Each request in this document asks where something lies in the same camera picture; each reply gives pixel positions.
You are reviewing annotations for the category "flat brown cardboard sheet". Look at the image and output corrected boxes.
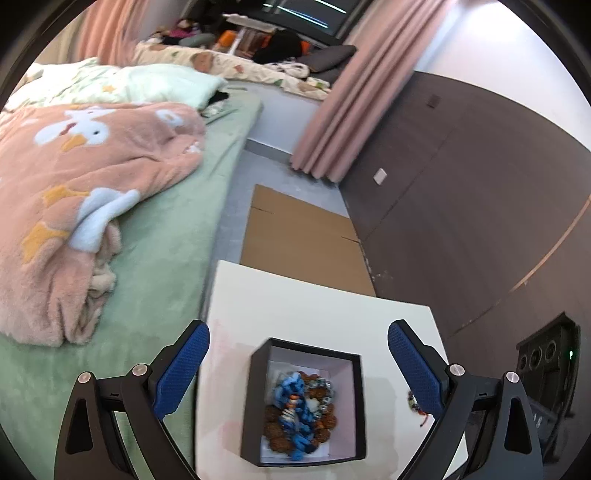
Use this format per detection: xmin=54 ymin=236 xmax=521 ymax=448
xmin=240 ymin=184 xmax=377 ymax=298

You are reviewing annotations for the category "bear print window seat cushion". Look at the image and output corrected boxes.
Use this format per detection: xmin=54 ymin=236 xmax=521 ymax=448
xmin=134 ymin=39 xmax=340 ymax=100

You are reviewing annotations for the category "black jewelry box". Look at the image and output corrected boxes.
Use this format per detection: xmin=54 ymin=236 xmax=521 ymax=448
xmin=240 ymin=338 xmax=368 ymax=468

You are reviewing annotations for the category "black bag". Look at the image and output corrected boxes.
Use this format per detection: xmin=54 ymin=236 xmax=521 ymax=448
xmin=253 ymin=31 xmax=303 ymax=65

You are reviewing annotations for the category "white low table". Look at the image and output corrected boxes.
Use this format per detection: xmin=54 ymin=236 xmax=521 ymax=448
xmin=194 ymin=260 xmax=469 ymax=480

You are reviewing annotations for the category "grey pillow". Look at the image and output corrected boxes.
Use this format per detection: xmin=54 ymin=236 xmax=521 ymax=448
xmin=300 ymin=45 xmax=357 ymax=75

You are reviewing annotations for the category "pile of plush toys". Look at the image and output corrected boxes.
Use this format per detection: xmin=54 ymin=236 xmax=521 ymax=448
xmin=154 ymin=18 xmax=218 ymax=47

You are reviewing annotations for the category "dark brown wardrobe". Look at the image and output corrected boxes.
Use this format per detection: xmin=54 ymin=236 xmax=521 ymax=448
xmin=339 ymin=69 xmax=591 ymax=462

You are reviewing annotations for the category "pile of bead jewelry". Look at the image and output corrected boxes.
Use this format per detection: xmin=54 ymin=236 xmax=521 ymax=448
xmin=262 ymin=369 xmax=338 ymax=462

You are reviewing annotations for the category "pink curtain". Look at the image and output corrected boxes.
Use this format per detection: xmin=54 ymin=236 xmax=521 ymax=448
xmin=76 ymin=0 xmax=181 ymax=68
xmin=290 ymin=0 xmax=444 ymax=183

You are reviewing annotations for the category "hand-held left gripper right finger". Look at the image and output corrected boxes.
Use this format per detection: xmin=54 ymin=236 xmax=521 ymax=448
xmin=387 ymin=318 xmax=548 ymax=480

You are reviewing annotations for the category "bed with green sheet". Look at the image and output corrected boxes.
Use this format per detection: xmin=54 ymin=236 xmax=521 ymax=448
xmin=0 ymin=85 xmax=264 ymax=480

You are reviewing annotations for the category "window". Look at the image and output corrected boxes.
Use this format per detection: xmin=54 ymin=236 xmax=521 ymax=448
xmin=226 ymin=0 xmax=365 ymax=35

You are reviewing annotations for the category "pink duck print blanket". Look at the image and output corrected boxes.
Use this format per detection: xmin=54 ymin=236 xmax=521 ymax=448
xmin=0 ymin=102 xmax=208 ymax=347

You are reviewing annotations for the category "white folding table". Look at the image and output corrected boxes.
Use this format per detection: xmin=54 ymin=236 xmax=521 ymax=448
xmin=224 ymin=14 xmax=278 ymax=51

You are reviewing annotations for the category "light green quilt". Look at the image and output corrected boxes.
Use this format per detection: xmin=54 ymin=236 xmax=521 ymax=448
xmin=4 ymin=58 xmax=227 ymax=112

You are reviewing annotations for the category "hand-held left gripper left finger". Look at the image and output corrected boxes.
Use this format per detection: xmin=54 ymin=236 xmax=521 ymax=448
xmin=53 ymin=319 xmax=211 ymax=480

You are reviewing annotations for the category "dark beaded bracelet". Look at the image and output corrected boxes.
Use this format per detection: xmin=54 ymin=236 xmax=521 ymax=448
xmin=406 ymin=390 xmax=435 ymax=428

